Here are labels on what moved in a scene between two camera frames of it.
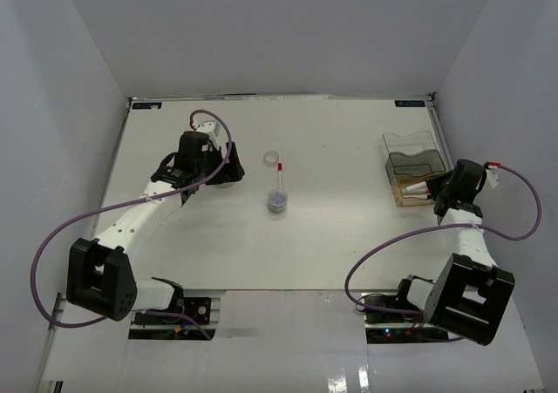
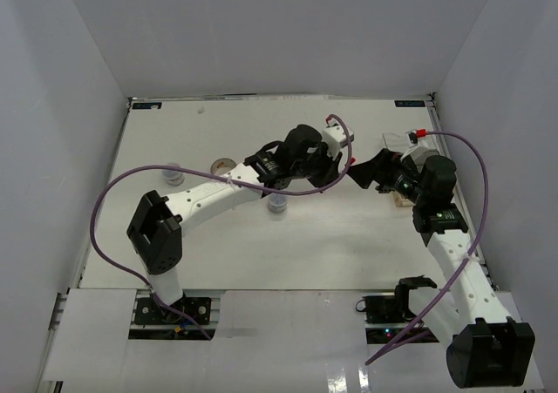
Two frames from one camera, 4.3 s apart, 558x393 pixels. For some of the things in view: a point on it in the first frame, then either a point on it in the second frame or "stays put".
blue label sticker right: [410, 103] stays put
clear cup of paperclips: [277, 200] stays put
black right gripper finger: [434, 186] → [366, 172]
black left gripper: [232, 171] → [330, 170]
